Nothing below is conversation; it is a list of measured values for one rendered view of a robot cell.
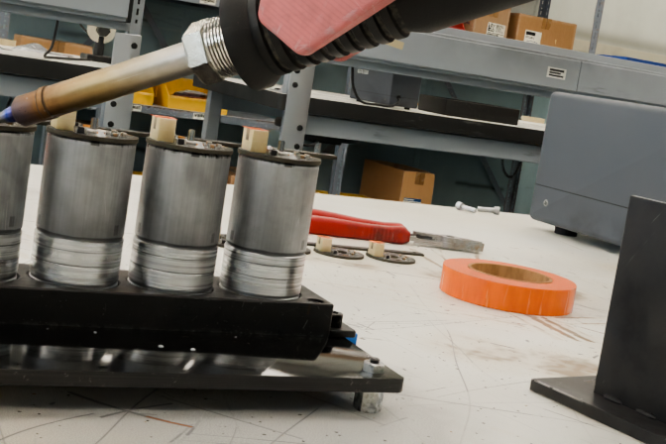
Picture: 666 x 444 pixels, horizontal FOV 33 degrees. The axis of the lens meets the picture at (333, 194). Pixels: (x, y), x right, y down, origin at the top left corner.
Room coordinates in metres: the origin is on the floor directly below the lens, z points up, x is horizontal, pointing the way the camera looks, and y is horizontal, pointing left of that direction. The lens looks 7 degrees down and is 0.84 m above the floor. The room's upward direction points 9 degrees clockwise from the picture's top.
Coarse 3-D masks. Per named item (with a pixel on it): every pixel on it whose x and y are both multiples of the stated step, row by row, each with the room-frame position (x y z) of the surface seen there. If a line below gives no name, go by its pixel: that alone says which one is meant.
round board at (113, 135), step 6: (48, 126) 0.30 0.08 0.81; (78, 126) 0.30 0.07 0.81; (54, 132) 0.30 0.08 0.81; (60, 132) 0.30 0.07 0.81; (66, 132) 0.30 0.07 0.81; (72, 132) 0.30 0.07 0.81; (78, 132) 0.30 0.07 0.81; (84, 132) 0.30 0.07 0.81; (108, 132) 0.32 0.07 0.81; (114, 132) 0.31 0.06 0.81; (78, 138) 0.30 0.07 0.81; (84, 138) 0.30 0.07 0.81; (90, 138) 0.30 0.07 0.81; (96, 138) 0.30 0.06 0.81; (102, 138) 0.30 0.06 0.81; (108, 138) 0.30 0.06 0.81; (114, 138) 0.30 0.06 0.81; (120, 138) 0.30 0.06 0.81; (126, 138) 0.31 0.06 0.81; (132, 138) 0.31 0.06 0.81; (138, 138) 0.31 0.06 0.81
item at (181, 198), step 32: (160, 160) 0.31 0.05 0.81; (192, 160) 0.31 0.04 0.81; (224, 160) 0.32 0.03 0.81; (160, 192) 0.31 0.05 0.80; (192, 192) 0.31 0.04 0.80; (224, 192) 0.32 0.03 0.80; (160, 224) 0.31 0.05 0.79; (192, 224) 0.31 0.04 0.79; (160, 256) 0.31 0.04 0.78; (192, 256) 0.31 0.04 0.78; (160, 288) 0.31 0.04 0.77; (192, 288) 0.31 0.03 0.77
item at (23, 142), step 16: (0, 144) 0.29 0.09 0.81; (16, 144) 0.29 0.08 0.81; (32, 144) 0.30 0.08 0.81; (0, 160) 0.29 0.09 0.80; (16, 160) 0.29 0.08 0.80; (0, 176) 0.29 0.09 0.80; (16, 176) 0.29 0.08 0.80; (0, 192) 0.29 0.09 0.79; (16, 192) 0.29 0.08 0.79; (0, 208) 0.29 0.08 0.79; (16, 208) 0.29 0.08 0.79; (0, 224) 0.29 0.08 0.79; (16, 224) 0.29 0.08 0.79; (0, 240) 0.29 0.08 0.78; (16, 240) 0.29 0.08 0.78; (0, 256) 0.29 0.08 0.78; (16, 256) 0.30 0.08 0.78; (0, 272) 0.29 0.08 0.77; (16, 272) 0.30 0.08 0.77
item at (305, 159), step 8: (240, 152) 0.33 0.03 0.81; (248, 152) 0.32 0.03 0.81; (272, 152) 0.32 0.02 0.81; (296, 152) 0.34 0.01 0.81; (272, 160) 0.32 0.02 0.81; (280, 160) 0.32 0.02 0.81; (288, 160) 0.32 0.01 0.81; (296, 160) 0.32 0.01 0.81; (304, 160) 0.33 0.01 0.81; (312, 160) 0.33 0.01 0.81; (320, 160) 0.33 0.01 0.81
